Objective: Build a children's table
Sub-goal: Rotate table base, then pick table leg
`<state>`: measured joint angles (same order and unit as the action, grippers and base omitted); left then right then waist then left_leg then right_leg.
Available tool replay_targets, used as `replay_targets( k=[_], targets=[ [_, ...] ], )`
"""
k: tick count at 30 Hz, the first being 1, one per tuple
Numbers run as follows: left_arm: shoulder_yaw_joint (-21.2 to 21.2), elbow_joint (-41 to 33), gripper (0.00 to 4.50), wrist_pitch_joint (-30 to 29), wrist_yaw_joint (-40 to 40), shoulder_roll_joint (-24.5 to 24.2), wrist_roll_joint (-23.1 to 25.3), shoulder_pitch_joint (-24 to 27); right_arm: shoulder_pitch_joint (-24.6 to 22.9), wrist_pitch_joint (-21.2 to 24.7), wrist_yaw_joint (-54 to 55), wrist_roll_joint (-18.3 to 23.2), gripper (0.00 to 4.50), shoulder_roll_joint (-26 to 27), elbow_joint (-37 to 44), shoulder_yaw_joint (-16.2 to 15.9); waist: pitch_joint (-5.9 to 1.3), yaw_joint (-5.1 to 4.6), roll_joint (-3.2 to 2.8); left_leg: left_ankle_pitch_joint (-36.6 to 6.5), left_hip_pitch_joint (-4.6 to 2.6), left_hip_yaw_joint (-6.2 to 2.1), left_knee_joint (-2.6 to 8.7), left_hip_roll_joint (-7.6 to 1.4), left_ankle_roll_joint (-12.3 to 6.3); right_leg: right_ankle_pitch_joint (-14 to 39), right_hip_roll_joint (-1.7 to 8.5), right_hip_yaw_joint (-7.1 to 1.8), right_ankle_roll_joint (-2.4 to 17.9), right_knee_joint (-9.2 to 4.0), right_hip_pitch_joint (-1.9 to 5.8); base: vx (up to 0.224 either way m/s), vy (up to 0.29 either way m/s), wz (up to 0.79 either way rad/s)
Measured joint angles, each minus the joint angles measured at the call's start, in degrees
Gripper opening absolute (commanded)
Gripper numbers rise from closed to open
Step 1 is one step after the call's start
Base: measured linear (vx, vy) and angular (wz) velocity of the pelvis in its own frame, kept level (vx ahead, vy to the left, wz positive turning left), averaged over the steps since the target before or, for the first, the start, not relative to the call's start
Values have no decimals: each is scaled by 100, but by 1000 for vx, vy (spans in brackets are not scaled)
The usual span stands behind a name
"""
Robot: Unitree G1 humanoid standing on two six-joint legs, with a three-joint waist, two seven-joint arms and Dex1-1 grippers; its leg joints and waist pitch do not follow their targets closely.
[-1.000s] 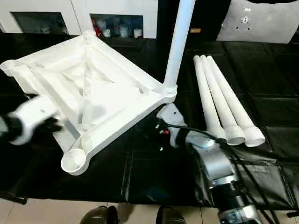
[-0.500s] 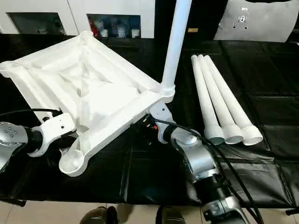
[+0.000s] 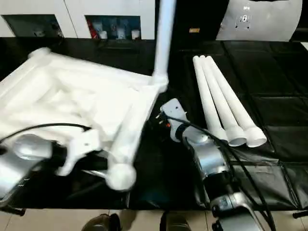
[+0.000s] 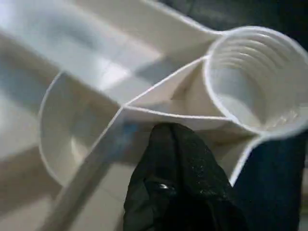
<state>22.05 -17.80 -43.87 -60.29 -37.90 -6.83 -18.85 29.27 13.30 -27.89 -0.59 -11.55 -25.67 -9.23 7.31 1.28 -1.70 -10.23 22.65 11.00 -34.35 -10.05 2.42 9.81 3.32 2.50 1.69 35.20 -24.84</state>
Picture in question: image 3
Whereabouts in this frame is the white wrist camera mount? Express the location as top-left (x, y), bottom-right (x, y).
top-left (160, 98), bottom-right (189, 142)
top-left (56, 129), bottom-right (102, 176)

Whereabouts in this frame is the white panel with round mount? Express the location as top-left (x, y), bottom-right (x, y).
top-left (216, 0), bottom-right (303, 42)

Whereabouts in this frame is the white cabinet with glass doors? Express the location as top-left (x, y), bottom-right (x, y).
top-left (0, 0), bottom-right (159, 40)

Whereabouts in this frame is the dark left robot foot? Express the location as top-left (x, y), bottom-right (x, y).
top-left (81, 213), bottom-right (121, 231)

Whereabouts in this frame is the white plastic table top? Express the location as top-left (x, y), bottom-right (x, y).
top-left (0, 47), bottom-right (169, 192)

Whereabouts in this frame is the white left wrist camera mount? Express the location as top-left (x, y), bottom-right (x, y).
top-left (56, 129), bottom-right (102, 176)

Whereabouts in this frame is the dark robot foot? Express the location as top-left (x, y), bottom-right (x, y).
top-left (160, 211), bottom-right (191, 231)
top-left (81, 213), bottom-right (121, 231)

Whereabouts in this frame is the black table mat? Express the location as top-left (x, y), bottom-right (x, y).
top-left (0, 36), bottom-right (308, 211)

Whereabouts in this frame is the black left wrist camera cable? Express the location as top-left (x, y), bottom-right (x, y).
top-left (0, 123), bottom-right (93, 145)

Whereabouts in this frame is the white plastic table leg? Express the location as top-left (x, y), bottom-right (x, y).
top-left (198, 55), bottom-right (247, 147)
top-left (204, 55), bottom-right (267, 148)
top-left (150, 0), bottom-right (178, 91)
top-left (192, 55), bottom-right (228, 141)

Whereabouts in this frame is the glossy black box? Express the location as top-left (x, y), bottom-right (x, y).
top-left (173, 0), bottom-right (231, 41)

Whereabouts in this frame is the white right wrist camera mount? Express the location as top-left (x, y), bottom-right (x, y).
top-left (160, 98), bottom-right (189, 142)

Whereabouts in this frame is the black metal floor bar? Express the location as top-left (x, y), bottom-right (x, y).
top-left (0, 204), bottom-right (26, 216)
top-left (292, 208), bottom-right (308, 218)

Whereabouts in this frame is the dark right robot foot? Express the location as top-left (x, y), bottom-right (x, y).
top-left (160, 211), bottom-right (191, 231)

